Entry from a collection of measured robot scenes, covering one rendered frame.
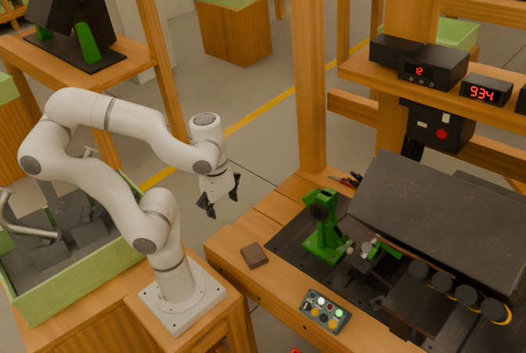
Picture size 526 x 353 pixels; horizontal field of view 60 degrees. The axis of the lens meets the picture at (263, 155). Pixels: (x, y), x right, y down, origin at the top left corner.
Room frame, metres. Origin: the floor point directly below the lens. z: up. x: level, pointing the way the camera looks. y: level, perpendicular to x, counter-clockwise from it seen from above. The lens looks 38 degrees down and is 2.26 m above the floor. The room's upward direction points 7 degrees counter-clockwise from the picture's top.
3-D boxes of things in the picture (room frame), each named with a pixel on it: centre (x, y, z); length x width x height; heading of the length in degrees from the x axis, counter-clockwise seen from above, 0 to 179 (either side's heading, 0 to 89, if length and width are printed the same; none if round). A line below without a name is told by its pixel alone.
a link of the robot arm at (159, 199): (1.07, 0.36, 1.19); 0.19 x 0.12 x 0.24; 172
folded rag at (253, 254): (1.13, 0.08, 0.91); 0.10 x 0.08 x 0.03; 22
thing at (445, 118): (1.15, -0.56, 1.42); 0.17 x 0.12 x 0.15; 43
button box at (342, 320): (0.86, -0.14, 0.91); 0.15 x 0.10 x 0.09; 43
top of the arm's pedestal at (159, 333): (1.04, 0.36, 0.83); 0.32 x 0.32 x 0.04; 39
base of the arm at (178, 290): (1.04, 0.36, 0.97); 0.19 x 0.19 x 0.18
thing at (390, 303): (0.80, -0.47, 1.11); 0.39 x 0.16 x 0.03; 133
